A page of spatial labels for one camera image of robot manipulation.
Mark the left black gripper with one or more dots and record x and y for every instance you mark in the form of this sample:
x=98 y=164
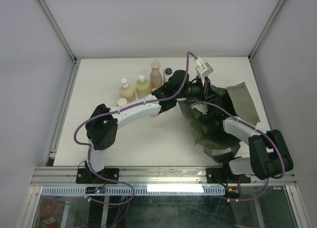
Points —
x=207 y=93

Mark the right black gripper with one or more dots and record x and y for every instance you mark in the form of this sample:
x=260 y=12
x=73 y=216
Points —
x=206 y=119

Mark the olive green canvas bag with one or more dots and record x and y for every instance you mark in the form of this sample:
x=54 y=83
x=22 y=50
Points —
x=218 y=145

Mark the white bottle dark cap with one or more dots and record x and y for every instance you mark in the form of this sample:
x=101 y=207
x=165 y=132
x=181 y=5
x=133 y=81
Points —
x=167 y=73

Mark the yellow-green lotion bottle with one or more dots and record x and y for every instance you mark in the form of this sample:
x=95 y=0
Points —
x=143 y=87

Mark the small tan pump bottle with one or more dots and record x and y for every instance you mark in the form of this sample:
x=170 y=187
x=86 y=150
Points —
x=127 y=91

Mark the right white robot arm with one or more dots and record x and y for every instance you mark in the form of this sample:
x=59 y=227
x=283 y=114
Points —
x=269 y=156

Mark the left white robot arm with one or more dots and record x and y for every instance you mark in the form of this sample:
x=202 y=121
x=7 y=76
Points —
x=104 y=123

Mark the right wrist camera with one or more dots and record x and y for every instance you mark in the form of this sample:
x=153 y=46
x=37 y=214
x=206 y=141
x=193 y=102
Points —
x=199 y=107

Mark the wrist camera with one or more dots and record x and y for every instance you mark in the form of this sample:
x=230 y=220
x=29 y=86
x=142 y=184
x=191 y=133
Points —
x=199 y=107
x=203 y=69

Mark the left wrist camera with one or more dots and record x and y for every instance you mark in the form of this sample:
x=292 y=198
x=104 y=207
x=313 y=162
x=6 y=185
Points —
x=203 y=69

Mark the right aluminium frame post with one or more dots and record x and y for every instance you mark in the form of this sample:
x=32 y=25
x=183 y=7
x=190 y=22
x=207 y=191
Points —
x=266 y=29

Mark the aluminium frame post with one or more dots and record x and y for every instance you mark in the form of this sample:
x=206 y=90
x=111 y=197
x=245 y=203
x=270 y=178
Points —
x=56 y=29
x=266 y=29

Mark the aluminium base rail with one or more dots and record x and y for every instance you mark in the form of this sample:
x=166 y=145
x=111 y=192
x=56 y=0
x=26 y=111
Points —
x=137 y=175

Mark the white slotted cable duct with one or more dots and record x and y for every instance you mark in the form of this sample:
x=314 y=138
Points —
x=148 y=190

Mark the left aluminium frame post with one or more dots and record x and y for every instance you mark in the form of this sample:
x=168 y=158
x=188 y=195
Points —
x=56 y=29

